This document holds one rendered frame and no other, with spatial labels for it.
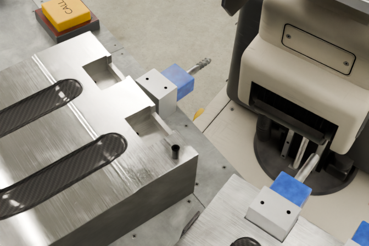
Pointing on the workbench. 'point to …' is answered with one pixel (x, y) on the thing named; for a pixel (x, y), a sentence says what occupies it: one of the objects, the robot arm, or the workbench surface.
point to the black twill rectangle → (190, 223)
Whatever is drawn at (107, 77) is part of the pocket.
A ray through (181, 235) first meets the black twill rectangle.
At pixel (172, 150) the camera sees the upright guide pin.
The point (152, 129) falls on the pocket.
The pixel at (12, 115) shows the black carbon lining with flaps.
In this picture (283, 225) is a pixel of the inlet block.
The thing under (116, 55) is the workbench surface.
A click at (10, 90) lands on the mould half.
